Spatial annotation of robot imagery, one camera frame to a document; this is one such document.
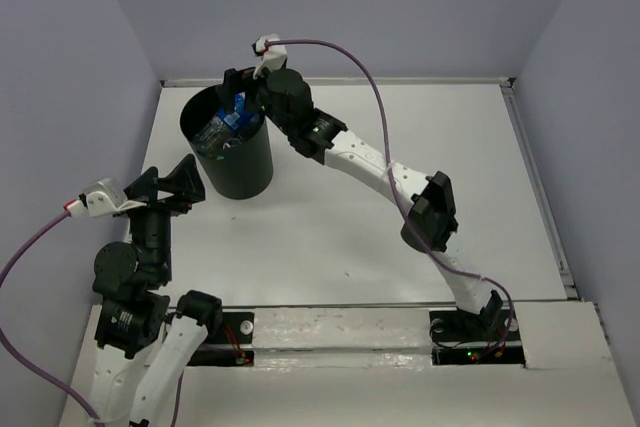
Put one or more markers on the clear bottle blue label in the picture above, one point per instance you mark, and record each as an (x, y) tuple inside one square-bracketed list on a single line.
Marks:
[(223, 131)]

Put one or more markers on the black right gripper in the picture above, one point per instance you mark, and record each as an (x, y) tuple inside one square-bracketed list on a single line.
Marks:
[(239, 82)]

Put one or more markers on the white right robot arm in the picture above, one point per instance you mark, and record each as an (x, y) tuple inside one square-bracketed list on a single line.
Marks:
[(425, 202)]

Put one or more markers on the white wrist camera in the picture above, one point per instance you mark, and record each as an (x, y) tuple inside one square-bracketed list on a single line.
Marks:
[(272, 56), (101, 198)]

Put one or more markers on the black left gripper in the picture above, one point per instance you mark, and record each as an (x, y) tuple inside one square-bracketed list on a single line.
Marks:
[(185, 178)]

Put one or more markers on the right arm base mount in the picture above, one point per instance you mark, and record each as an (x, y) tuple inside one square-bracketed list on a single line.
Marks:
[(458, 339)]

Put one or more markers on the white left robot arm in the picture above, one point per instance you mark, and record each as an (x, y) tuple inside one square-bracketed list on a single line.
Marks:
[(142, 349)]

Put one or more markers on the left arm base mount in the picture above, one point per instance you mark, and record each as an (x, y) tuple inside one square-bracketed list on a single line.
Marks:
[(231, 345)]

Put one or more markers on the black plastic bin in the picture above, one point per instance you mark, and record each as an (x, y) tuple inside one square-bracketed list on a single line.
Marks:
[(238, 173)]

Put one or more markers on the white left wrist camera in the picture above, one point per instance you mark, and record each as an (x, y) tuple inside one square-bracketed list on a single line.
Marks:
[(101, 198)]

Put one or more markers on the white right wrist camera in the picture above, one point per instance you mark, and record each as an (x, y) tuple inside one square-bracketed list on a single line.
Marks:
[(272, 56)]

